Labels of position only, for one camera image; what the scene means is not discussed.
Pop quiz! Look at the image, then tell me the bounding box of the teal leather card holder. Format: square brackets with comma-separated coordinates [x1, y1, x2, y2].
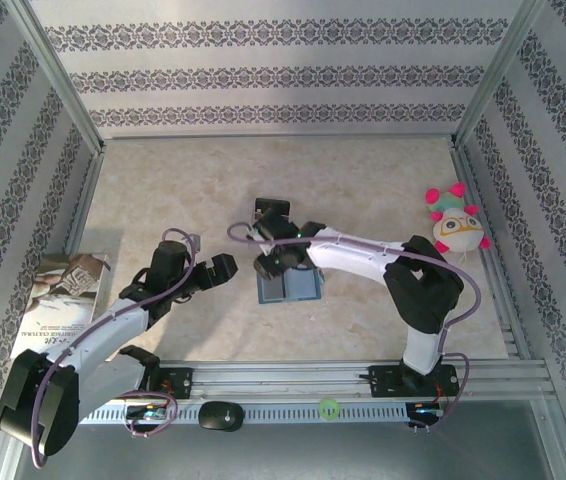
[256, 268, 325, 305]

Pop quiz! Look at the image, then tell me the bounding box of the small black box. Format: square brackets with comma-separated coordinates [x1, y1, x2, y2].
[251, 197, 293, 224]

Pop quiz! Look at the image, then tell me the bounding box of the book with sculpture cover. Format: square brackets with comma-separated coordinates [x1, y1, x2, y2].
[11, 252, 113, 362]

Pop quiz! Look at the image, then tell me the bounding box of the black computer mouse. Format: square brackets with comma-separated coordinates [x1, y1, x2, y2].
[197, 400, 245, 434]

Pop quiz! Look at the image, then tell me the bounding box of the small circuit board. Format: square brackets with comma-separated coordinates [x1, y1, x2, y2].
[407, 399, 447, 419]
[125, 403, 173, 424]

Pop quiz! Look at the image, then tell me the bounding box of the plush toy with glasses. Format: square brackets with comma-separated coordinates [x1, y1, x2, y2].
[423, 181, 493, 256]

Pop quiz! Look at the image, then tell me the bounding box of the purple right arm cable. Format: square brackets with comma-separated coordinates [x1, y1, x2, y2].
[226, 222, 483, 436]

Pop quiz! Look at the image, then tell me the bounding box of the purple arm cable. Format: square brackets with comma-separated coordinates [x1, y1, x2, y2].
[30, 228, 199, 470]
[226, 222, 483, 436]

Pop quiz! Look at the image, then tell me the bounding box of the aluminium frame side rail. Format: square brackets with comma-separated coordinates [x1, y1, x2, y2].
[62, 144, 107, 256]
[448, 139, 534, 361]

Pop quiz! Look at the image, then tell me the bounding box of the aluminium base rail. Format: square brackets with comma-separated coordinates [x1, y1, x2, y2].
[155, 358, 550, 404]

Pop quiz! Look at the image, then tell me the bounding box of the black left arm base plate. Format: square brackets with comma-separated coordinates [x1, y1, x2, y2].
[140, 367, 195, 401]

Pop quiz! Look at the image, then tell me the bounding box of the aluminium frame cross rail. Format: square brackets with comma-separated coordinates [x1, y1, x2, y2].
[100, 132, 459, 144]

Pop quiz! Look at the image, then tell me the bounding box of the white slotted cable duct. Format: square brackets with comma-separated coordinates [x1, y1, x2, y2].
[80, 403, 410, 426]

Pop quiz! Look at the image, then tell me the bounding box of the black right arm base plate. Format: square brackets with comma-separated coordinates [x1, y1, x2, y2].
[368, 364, 460, 400]

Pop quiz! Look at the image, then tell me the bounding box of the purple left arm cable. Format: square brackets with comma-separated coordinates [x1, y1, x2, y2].
[30, 228, 199, 470]

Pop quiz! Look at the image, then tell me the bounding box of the aluminium frame post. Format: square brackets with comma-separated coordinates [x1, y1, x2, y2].
[5, 0, 107, 154]
[453, 0, 549, 149]

